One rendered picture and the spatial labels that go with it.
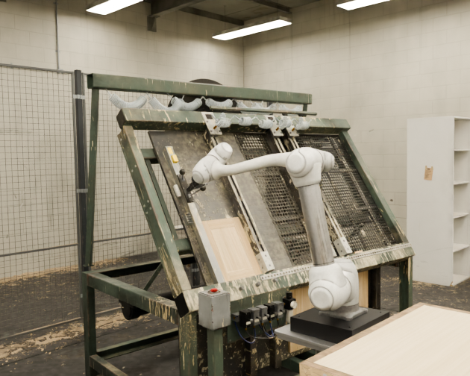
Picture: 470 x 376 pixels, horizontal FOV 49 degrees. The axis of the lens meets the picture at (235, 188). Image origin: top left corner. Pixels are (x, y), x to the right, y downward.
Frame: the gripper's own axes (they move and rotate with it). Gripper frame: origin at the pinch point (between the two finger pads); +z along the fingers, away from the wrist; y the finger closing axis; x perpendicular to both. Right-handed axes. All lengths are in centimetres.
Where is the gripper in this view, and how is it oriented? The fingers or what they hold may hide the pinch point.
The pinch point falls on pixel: (191, 187)
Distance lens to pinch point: 302.4
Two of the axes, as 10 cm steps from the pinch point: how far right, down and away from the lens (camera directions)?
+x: 7.7, -0.5, 6.4
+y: 3.7, 8.5, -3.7
